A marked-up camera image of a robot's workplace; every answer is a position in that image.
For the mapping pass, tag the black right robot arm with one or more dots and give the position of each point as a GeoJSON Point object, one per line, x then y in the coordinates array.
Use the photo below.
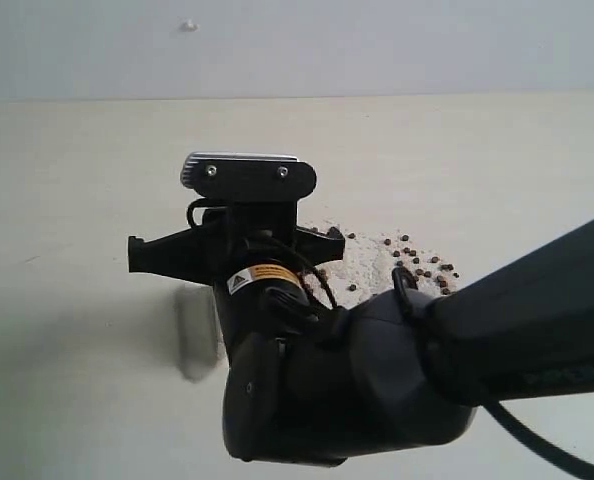
{"type": "Point", "coordinates": [316, 383]}

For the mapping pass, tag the scattered rice and brown pellets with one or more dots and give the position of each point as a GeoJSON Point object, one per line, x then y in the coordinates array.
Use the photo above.
{"type": "Point", "coordinates": [370, 256]}

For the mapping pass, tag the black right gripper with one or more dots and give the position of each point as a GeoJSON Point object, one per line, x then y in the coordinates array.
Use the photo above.
{"type": "Point", "coordinates": [225, 236]}

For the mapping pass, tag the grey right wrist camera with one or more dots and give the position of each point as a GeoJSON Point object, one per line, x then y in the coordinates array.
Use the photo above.
{"type": "Point", "coordinates": [248, 177]}

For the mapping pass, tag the white paint brush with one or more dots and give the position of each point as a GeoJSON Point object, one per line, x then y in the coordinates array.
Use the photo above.
{"type": "Point", "coordinates": [200, 342]}

